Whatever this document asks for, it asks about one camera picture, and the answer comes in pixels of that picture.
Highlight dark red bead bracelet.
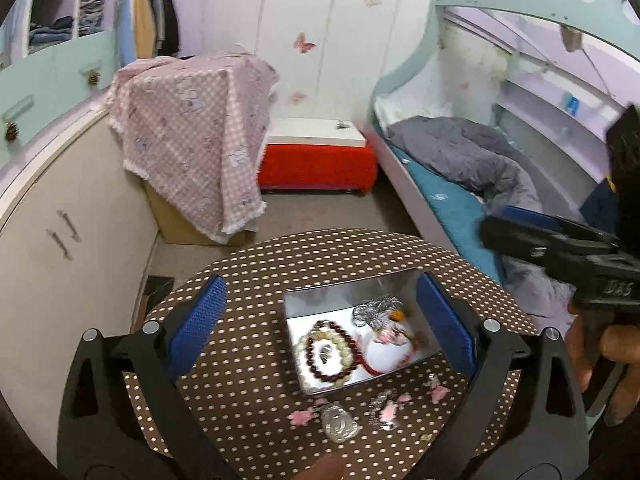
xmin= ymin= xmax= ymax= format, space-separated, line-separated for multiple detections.
xmin=304 ymin=323 xmax=366 ymax=384

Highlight teal bunk bed frame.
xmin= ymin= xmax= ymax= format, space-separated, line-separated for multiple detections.
xmin=367 ymin=0 xmax=639 ymax=252

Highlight lilac cube shelf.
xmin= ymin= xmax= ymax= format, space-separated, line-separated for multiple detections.
xmin=1 ymin=0 xmax=117 ymax=67

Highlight pink white clip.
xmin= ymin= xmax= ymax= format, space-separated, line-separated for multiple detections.
xmin=288 ymin=406 xmax=319 ymax=427

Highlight teal drawer unit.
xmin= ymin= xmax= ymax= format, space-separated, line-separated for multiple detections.
xmin=0 ymin=30 xmax=119 ymax=164

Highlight white wardrobe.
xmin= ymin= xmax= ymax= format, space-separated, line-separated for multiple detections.
xmin=175 ymin=0 xmax=430 ymax=122

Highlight cream bead bracelet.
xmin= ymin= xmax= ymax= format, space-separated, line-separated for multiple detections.
xmin=297 ymin=320 xmax=362 ymax=388

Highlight beige low cabinet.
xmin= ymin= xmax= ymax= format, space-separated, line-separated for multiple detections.
xmin=1 ymin=118 xmax=157 ymax=462

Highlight grey duvet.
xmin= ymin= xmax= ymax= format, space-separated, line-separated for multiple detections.
xmin=384 ymin=116 xmax=584 ymax=330

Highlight orange red bead bracelet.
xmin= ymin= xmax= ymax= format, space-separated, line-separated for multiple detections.
xmin=357 ymin=349 xmax=417 ymax=376

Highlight pink bunny charm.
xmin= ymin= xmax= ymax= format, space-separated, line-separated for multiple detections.
xmin=426 ymin=374 xmax=450 ymax=405

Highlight grey metal box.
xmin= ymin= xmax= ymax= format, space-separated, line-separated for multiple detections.
xmin=283 ymin=269 xmax=440 ymax=396

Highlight hanging clothes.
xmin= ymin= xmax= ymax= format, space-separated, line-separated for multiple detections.
xmin=114 ymin=0 xmax=180 ymax=66

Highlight brown polka dot tablecloth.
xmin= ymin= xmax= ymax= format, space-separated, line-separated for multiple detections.
xmin=149 ymin=229 xmax=534 ymax=479

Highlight red storage ottoman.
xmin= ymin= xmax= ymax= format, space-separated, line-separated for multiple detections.
xmin=258 ymin=118 xmax=378 ymax=194

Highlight pink checkered cloth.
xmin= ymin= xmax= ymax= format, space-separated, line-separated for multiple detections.
xmin=103 ymin=51 xmax=279 ymax=244

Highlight green jade pendant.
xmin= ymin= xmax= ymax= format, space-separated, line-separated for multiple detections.
xmin=321 ymin=403 xmax=360 ymax=444

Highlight person's right hand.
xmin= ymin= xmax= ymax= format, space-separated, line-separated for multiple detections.
xmin=565 ymin=304 xmax=640 ymax=427

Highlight teal bed sheet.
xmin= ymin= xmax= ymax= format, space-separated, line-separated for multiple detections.
xmin=390 ymin=145 xmax=504 ymax=285

